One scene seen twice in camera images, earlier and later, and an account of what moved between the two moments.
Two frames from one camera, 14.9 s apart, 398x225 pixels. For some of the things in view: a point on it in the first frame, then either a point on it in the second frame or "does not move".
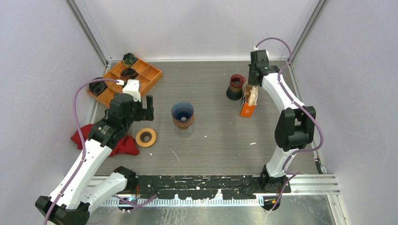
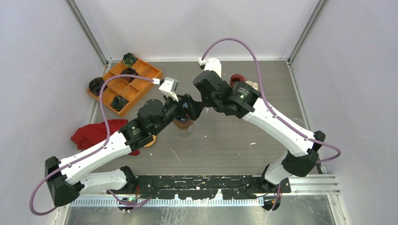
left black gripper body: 138,114 to 174,109
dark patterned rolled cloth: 129,59 does not move
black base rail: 204,187 does not move
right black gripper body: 250,81 to 207,102
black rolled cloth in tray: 128,73 does not move
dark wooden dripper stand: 183,125 does not move
